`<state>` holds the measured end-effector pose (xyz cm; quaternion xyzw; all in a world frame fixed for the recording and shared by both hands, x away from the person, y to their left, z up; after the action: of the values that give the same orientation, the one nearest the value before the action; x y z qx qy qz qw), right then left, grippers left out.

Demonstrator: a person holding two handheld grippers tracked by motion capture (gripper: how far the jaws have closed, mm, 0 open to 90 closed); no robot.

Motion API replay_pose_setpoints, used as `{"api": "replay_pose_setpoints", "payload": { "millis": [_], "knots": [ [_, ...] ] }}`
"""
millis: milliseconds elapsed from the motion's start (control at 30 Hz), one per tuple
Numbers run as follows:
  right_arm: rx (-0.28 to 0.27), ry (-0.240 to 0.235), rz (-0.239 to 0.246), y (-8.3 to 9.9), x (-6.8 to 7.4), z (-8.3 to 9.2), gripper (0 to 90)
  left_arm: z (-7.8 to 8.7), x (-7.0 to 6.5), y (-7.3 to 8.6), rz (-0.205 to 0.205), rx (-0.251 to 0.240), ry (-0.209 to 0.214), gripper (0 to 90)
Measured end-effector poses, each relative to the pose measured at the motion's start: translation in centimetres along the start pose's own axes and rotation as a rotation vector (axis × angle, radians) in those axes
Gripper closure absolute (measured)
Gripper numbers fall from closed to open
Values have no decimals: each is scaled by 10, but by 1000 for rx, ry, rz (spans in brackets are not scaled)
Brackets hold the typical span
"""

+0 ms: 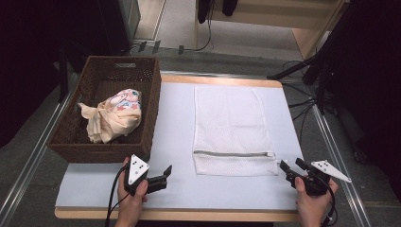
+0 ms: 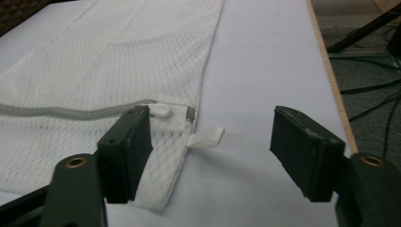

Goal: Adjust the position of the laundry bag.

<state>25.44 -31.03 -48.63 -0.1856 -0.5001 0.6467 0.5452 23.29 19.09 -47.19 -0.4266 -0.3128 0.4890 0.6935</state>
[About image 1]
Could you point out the black stand leg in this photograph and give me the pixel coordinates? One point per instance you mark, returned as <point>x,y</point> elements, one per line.
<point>63,82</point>

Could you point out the black tripod stand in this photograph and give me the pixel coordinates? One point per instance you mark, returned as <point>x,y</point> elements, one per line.
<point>293,68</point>

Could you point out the white mesh laundry bag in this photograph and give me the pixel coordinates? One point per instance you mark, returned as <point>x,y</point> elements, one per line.
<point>233,126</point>

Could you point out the cream printed garment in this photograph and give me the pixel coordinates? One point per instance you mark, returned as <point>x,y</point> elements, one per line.
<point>116,116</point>

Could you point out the metal frame rail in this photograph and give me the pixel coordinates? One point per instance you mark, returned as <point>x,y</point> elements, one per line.
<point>355,205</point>
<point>34,151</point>

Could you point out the dark hanging cloth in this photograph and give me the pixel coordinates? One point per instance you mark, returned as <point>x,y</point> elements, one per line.
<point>229,7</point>
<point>204,11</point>

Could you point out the brown wicker basket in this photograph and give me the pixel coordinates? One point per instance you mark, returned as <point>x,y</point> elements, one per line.
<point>104,72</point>

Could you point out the beige wooden furniture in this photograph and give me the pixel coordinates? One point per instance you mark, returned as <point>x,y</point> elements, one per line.
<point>302,41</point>

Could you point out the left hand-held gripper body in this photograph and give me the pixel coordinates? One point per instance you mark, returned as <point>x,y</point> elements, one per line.
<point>136,170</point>

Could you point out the person's right hand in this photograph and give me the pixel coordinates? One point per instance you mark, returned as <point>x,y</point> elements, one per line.
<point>310,208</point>

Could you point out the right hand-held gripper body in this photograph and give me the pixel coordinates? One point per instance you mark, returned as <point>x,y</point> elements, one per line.
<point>315,184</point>

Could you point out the person's left hand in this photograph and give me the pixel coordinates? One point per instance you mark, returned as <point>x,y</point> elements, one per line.
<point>129,208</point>

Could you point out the white table mat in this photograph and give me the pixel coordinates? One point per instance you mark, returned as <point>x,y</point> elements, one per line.
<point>176,126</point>

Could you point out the dark curtain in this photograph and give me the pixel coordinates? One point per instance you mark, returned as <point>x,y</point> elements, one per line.
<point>372,78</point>
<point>28,63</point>

